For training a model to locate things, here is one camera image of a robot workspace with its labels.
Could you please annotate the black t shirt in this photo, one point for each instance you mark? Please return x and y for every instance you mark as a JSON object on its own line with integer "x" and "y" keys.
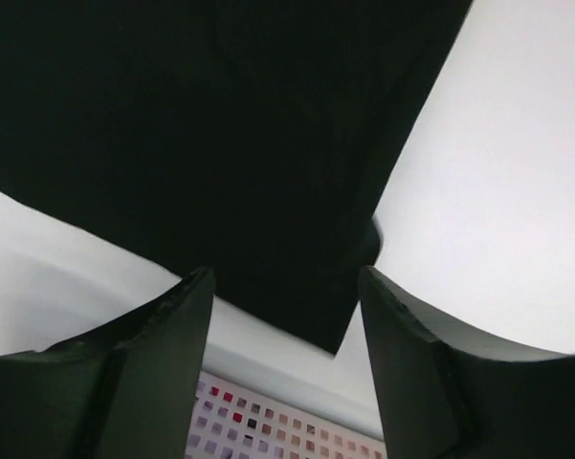
{"x": 252, "y": 137}

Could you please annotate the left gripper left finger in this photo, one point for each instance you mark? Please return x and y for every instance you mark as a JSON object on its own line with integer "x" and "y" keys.
{"x": 122, "y": 390}

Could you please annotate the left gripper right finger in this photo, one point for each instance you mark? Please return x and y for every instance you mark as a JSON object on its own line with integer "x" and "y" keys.
{"x": 446, "y": 389}

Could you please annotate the white laundry basket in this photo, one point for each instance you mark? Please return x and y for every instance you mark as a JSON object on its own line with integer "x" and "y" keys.
{"x": 233, "y": 419}

